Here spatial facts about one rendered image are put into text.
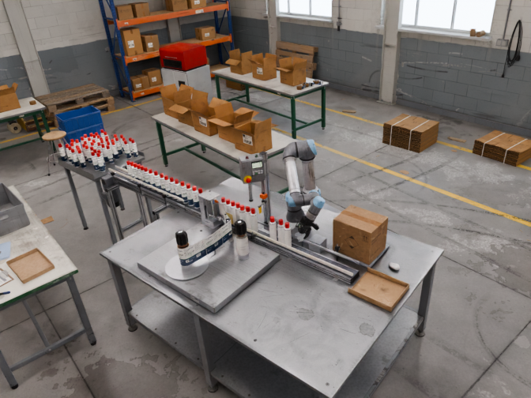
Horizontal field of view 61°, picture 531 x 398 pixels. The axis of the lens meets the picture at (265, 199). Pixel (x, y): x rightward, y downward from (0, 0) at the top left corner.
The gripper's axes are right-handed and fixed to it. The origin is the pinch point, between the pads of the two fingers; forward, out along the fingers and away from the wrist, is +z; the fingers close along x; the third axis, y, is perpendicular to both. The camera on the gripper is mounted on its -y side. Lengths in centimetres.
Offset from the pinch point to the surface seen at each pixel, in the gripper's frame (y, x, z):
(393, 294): -38, 59, -7
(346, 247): -32.0, 12.0, -5.0
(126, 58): -50, -730, 142
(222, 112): -53, -269, 28
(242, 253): 28.9, -14.8, 27.1
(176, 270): 68, -23, 51
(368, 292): -26, 51, -1
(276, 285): 16.3, 17.0, 26.2
